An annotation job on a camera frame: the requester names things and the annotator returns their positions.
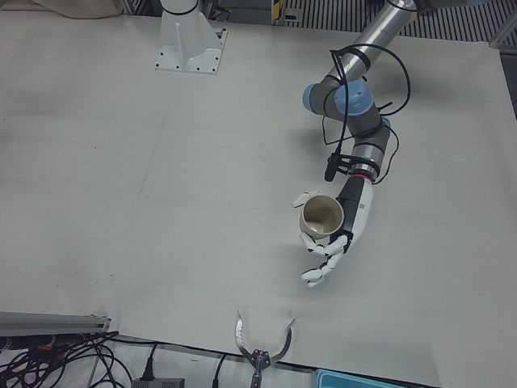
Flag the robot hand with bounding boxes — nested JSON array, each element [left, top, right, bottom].
[[291, 177, 375, 289]]

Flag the beige cup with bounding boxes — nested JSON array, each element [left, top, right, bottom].
[[298, 195, 346, 240]]

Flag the light blue plastic bin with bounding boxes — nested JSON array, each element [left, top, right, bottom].
[[313, 368, 441, 388]]

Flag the black power brick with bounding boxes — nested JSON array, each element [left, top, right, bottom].
[[131, 376, 186, 388]]

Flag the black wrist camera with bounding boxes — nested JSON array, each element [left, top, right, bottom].
[[325, 152, 351, 182]]

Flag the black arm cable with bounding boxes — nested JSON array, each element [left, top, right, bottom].
[[322, 44, 414, 185]]

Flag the white pedestal mount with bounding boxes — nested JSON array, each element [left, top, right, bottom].
[[154, 0, 228, 77]]

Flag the aluminium profile post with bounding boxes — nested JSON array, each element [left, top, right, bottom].
[[0, 310, 112, 336]]

